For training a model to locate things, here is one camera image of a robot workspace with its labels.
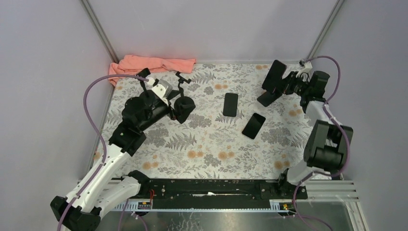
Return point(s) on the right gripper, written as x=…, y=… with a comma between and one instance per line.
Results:
x=288, y=81

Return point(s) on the black round-base stand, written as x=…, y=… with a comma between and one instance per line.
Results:
x=183, y=105
x=142, y=75

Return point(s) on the purple phone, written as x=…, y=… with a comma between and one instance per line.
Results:
x=274, y=76

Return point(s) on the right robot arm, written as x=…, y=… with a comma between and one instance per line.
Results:
x=328, y=146

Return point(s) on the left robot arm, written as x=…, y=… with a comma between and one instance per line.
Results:
x=83, y=208

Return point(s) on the black phone right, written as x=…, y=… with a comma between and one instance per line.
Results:
x=253, y=126

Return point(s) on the black phone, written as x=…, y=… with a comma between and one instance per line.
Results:
x=230, y=104
x=253, y=126

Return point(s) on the black phone centre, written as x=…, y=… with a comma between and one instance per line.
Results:
x=230, y=104

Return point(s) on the pink cloth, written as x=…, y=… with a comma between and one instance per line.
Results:
x=133, y=64

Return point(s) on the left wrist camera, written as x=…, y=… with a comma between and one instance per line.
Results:
x=162, y=90

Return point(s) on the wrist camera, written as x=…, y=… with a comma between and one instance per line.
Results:
x=306, y=67
x=162, y=90

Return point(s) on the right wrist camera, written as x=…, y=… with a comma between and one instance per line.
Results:
x=306, y=67

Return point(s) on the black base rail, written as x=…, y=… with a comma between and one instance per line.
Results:
x=209, y=202

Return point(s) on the aluminium frame profile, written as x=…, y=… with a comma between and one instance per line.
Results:
x=323, y=190

